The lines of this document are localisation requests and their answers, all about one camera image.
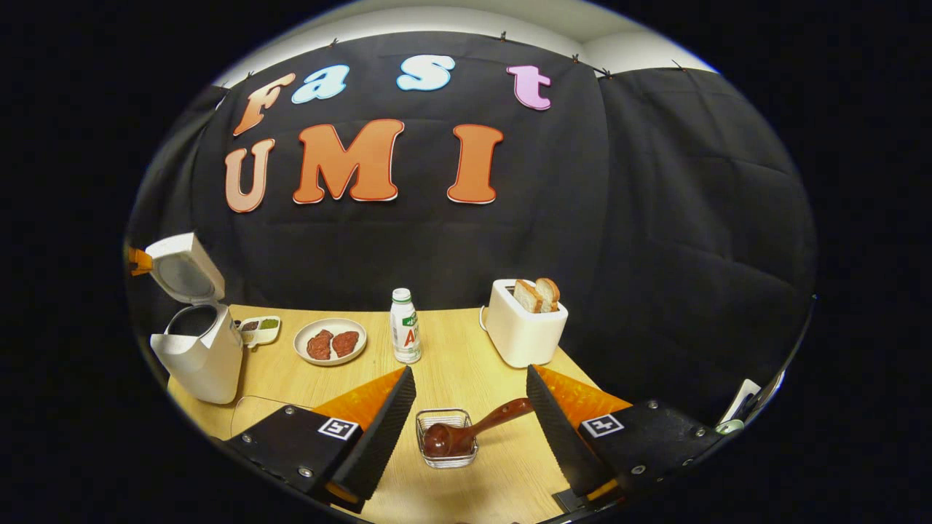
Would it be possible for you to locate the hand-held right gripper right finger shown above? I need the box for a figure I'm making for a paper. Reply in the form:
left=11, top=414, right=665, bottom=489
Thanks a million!
left=526, top=365, right=729, bottom=510

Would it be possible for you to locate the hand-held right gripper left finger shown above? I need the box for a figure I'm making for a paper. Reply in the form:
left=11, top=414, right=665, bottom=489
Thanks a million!
left=226, top=366, right=417, bottom=510

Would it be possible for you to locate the brown wooden spoon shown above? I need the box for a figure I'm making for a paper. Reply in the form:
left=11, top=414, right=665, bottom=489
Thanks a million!
left=423, top=397, right=534, bottom=459

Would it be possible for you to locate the metal wire chopstick holder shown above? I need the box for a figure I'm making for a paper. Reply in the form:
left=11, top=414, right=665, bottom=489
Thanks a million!
left=416, top=408, right=479, bottom=469

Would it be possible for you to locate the white rice cooker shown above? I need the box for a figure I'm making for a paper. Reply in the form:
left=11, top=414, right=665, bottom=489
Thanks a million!
left=144, top=233, right=245, bottom=405

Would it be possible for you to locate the clear rice container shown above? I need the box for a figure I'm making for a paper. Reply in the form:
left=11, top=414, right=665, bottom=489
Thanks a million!
left=231, top=395, right=314, bottom=439

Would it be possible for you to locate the white drink bottle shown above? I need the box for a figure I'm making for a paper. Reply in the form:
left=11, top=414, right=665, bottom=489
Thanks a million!
left=390, top=288, right=422, bottom=364

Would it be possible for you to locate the white toaster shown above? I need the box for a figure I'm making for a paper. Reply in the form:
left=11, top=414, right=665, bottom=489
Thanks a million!
left=484, top=279, right=569, bottom=368

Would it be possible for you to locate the white round plate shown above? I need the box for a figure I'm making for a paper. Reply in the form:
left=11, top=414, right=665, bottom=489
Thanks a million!
left=293, top=318, right=368, bottom=366

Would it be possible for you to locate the white divided condiment dish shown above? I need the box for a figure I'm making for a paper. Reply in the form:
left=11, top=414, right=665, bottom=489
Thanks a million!
left=234, top=316, right=282, bottom=349

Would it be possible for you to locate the black backdrop cloth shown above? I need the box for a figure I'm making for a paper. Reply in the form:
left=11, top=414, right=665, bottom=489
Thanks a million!
left=124, top=31, right=818, bottom=430

